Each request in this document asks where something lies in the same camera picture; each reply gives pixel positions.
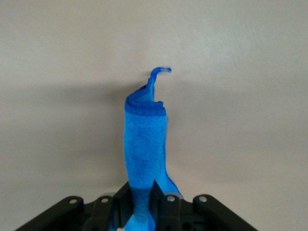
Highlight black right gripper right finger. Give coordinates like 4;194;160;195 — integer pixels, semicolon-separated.
149;179;259;231

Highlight blue microfibre towel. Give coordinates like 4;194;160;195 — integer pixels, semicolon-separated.
107;66;185;231

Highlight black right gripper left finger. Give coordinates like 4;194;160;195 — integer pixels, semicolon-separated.
14;180;134;231

